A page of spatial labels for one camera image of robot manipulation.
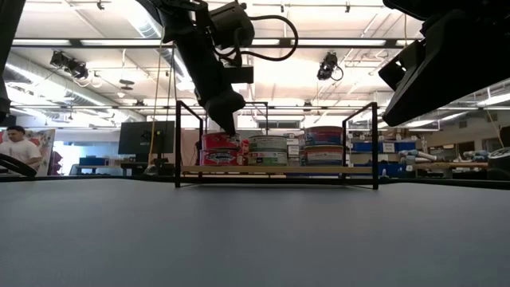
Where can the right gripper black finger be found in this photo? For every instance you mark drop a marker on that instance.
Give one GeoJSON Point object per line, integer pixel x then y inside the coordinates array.
{"type": "Point", "coordinates": [422, 103]}

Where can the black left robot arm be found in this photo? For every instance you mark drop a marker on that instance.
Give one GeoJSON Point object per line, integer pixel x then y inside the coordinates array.
{"type": "Point", "coordinates": [195, 48]}

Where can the blue storage bins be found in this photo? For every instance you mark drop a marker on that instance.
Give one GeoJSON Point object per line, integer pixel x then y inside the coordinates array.
{"type": "Point", "coordinates": [402, 146]}

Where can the wooden workbench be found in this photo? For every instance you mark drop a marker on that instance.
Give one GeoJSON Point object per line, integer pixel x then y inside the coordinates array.
{"type": "Point", "coordinates": [450, 165]}

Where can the blue bin white print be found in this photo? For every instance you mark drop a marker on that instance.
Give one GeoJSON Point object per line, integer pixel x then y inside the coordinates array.
{"type": "Point", "coordinates": [386, 171]}

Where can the black computer monitor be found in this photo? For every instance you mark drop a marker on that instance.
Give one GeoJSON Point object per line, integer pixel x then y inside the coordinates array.
{"type": "Point", "coordinates": [139, 137]}

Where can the dark round ceiling fixture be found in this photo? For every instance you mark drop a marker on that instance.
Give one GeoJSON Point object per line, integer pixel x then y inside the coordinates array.
{"type": "Point", "coordinates": [126, 83]}

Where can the black round object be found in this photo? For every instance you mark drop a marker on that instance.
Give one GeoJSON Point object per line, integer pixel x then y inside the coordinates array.
{"type": "Point", "coordinates": [500, 159]}

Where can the blue table mat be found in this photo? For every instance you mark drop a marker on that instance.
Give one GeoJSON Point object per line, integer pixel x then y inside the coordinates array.
{"type": "Point", "coordinates": [255, 247]}

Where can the blue crate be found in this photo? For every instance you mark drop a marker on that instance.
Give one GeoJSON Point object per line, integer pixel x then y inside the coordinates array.
{"type": "Point", "coordinates": [92, 161]}

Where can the black ceiling spotlight cluster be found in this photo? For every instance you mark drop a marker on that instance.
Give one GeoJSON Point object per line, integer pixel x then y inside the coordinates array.
{"type": "Point", "coordinates": [69, 65]}

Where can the colourful printed cloth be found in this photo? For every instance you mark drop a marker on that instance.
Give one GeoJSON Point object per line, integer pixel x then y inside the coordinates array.
{"type": "Point", "coordinates": [45, 143]}

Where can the person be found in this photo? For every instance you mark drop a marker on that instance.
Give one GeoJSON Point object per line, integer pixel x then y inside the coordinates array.
{"type": "Point", "coordinates": [22, 149]}

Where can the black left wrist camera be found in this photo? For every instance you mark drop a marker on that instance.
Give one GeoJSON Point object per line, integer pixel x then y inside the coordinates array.
{"type": "Point", "coordinates": [239, 74]}

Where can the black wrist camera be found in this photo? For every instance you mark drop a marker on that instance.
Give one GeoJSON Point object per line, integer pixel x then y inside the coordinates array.
{"type": "Point", "coordinates": [239, 74]}
{"type": "Point", "coordinates": [402, 68]}

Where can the thin black gantry frame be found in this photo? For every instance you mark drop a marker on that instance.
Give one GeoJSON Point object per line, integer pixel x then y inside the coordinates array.
{"type": "Point", "coordinates": [259, 103]}

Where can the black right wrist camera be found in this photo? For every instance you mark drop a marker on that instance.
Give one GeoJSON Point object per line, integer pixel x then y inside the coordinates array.
{"type": "Point", "coordinates": [402, 68]}

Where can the white sign blue frame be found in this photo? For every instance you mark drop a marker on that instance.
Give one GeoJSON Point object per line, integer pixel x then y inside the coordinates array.
{"type": "Point", "coordinates": [293, 150]}

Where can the black table frame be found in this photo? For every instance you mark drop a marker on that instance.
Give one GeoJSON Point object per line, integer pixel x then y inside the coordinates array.
{"type": "Point", "coordinates": [438, 183]}

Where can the black ceiling-hung camera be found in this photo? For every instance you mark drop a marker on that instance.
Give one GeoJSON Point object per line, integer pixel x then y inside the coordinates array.
{"type": "Point", "coordinates": [328, 65]}

